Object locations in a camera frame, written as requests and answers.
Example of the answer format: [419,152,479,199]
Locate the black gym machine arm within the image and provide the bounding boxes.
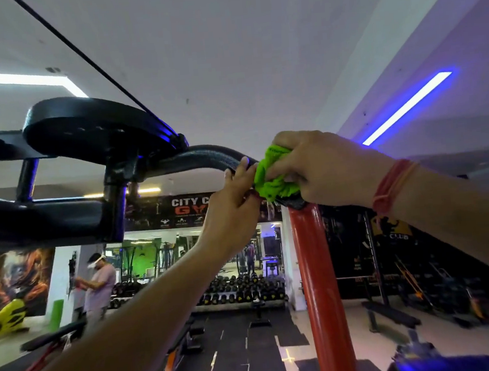
[0,76,310,253]

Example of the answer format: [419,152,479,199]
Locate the rack of black dumbbells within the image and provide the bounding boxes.
[195,269,289,312]

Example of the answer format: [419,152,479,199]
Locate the orange wall poster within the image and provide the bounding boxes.
[0,246,62,320]

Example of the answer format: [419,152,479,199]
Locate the black squat rack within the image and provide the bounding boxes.
[331,205,423,337]

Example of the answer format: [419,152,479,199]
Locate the orange black weight machine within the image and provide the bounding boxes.
[393,247,489,337]

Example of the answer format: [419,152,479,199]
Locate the green cleaning cloth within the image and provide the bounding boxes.
[251,142,303,204]

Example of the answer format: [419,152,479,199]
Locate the long ceiling light strip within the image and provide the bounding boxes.
[0,61,89,106]

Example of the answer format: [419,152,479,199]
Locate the green upright pad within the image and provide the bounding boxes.
[47,299,67,333]

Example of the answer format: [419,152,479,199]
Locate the blue-glow ceiling light strip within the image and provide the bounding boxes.
[356,70,459,147]

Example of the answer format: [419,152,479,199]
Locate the black blue machine part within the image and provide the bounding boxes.
[382,323,489,371]

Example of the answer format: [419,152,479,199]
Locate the black incline bench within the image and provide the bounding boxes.
[151,315,209,371]

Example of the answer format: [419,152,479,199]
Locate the black flat bench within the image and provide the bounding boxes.
[17,319,91,371]

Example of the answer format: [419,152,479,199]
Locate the black gym banner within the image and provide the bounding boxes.
[123,185,283,235]

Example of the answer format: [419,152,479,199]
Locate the person's right hand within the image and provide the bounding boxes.
[261,122,400,217]

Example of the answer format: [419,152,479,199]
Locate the black steel cable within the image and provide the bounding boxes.
[12,0,181,153]

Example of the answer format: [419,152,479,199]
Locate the person's left forearm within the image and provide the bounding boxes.
[0,235,244,371]

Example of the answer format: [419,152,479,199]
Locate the small black bench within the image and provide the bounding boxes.
[246,297,274,329]

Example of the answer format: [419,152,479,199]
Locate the person's left hand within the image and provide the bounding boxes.
[192,155,268,263]

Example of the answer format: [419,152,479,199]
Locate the red machine post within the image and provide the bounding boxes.
[287,199,359,371]

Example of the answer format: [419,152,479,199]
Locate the person's right forearm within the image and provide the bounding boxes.
[373,152,489,300]

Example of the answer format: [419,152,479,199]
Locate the red wrist thread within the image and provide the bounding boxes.
[368,157,423,218]

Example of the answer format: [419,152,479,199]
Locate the yellow exercise bike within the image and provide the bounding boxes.
[0,298,31,343]

